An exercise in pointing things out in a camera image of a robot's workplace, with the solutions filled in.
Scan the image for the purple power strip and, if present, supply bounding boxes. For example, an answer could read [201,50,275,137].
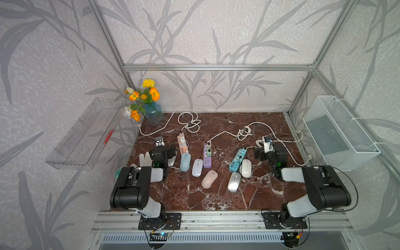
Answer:
[203,142,212,169]

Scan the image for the grey wireless mouse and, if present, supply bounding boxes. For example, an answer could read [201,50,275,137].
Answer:
[168,151,177,167]

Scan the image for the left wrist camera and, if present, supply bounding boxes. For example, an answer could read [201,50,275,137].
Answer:
[155,136,165,147]

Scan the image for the teal power strip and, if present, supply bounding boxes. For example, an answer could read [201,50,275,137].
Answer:
[229,148,247,172]

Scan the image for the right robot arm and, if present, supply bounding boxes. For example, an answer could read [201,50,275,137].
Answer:
[254,147,352,229]

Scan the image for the pink wireless mouse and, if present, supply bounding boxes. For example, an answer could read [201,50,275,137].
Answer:
[201,170,218,189]

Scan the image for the silver wireless mouse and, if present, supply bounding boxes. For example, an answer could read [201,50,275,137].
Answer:
[228,172,242,193]

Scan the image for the white power cord left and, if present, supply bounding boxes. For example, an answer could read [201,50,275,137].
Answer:
[136,106,202,137]

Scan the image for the orange power strip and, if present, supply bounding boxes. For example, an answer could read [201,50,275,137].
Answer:
[177,132,189,154]

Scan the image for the light blue wireless mouse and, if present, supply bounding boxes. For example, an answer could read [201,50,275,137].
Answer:
[180,152,191,172]

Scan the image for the white work glove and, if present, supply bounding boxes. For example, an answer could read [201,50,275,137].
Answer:
[130,152,153,168]

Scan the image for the lavender white wireless mouse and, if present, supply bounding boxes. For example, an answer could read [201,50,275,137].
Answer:
[192,159,203,177]

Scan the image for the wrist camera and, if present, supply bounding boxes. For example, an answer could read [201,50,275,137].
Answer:
[155,136,165,147]
[262,136,274,153]

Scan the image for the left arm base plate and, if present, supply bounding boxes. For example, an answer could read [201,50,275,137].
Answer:
[138,212,182,231]

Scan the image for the white power cord right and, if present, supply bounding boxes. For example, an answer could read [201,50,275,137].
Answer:
[208,121,313,167]

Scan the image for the orange yellow artificial flowers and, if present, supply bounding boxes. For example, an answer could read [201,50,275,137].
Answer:
[124,79,160,122]

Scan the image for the clear plastic wall shelf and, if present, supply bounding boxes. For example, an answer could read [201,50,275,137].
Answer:
[45,98,124,170]

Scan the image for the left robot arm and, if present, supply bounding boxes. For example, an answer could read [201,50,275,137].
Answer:
[109,145,177,223]

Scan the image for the green usb charger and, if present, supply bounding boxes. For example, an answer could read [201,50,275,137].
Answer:
[206,147,212,157]

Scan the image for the white power cord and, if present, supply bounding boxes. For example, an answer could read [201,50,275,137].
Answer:
[136,106,202,137]
[208,121,313,167]

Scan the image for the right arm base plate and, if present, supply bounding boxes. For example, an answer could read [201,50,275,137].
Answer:
[261,210,308,230]

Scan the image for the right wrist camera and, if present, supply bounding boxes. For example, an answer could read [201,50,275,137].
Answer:
[262,136,274,153]

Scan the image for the blue glass vase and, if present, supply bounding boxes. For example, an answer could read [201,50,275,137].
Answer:
[144,102,164,126]

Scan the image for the white wire mesh basket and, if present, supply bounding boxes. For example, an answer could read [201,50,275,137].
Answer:
[303,95,381,172]

